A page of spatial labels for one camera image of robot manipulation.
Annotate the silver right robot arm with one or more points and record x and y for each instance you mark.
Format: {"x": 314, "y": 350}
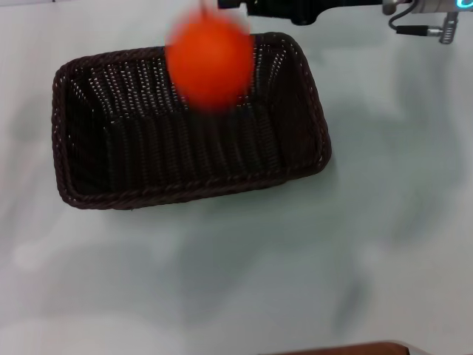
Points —
{"x": 428, "y": 5}

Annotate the dark brown woven basket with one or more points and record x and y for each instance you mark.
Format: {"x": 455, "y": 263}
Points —
{"x": 192, "y": 151}

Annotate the orange toy pear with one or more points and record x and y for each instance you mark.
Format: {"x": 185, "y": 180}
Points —
{"x": 210, "y": 59}

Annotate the silver ridged metal bracket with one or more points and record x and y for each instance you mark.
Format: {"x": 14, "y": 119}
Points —
{"x": 448, "y": 27}

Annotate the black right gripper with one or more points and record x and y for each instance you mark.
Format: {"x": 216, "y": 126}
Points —
{"x": 292, "y": 9}

